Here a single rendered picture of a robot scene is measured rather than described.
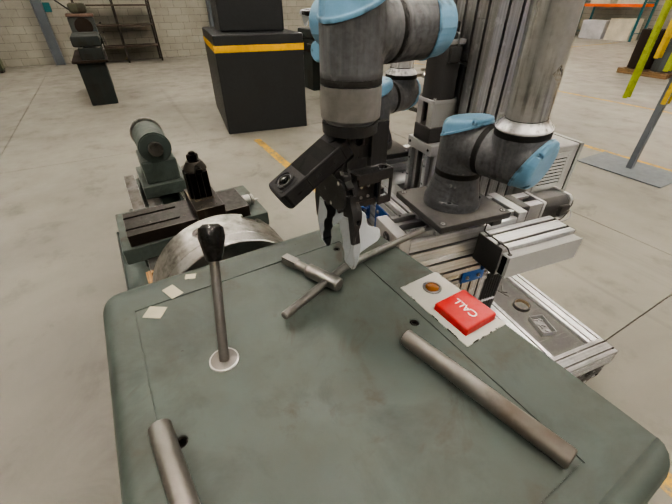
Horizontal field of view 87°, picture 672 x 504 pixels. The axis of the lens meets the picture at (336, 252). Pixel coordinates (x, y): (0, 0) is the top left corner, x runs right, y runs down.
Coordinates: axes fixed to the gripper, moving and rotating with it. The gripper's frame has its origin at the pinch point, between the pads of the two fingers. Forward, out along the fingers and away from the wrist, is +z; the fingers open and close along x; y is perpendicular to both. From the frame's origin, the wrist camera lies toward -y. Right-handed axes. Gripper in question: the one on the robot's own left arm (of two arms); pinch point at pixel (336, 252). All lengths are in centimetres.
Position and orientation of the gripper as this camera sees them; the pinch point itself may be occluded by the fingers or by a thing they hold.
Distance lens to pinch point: 55.7
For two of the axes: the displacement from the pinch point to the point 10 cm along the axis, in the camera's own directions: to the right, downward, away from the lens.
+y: 8.5, -3.0, 4.2
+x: -5.2, -5.0, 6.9
